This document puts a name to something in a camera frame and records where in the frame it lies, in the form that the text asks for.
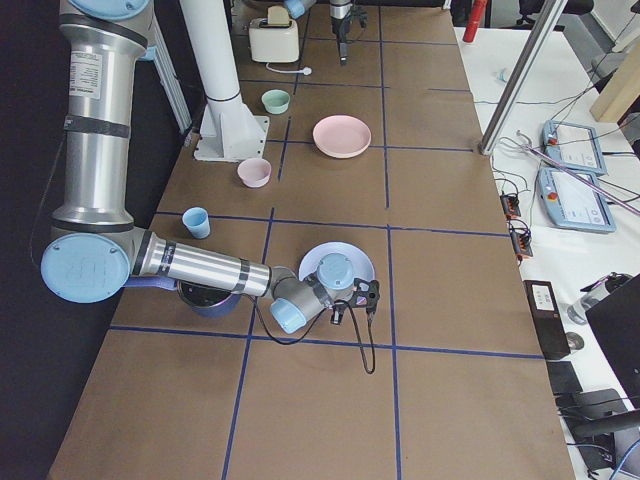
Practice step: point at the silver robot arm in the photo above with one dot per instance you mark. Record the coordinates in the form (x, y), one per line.
(96, 246)

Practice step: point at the black rectangular box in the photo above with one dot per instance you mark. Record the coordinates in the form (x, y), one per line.
(546, 319)

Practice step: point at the orange circuit board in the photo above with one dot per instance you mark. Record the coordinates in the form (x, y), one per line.
(521, 242)
(510, 205)

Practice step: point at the teach pendant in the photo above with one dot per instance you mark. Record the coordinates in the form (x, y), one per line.
(574, 146)
(571, 204)

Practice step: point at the brown paper table cover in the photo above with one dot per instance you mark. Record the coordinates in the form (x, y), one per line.
(393, 339)

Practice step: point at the aluminium frame post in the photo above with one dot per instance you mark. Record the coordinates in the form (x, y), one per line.
(548, 18)

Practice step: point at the light blue cup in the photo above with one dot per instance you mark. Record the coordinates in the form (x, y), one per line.
(197, 222)

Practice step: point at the teach pendant far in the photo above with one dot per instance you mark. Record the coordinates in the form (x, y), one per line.
(574, 146)

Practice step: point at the pink bowl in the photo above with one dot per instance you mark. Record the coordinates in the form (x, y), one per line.
(254, 172)

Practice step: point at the pink plate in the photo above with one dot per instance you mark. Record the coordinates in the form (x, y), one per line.
(341, 136)

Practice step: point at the dark blue pot with lid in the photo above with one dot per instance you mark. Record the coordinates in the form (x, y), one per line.
(204, 300)

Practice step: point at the blue plate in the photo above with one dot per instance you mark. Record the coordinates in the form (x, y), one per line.
(336, 265)

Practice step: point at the white camera pole with base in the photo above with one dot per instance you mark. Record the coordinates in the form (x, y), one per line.
(228, 131)

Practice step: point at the white toaster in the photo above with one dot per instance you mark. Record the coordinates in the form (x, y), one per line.
(274, 38)

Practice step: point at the red cylinder bottle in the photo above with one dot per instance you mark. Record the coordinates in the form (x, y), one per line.
(476, 15)

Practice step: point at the teach pendant near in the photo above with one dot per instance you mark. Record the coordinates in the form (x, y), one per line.
(571, 204)

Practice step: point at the green bowl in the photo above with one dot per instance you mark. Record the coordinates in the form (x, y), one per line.
(276, 101)

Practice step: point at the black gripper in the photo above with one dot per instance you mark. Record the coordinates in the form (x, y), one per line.
(336, 314)
(341, 26)

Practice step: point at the wooden beam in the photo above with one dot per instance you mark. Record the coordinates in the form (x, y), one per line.
(620, 92)

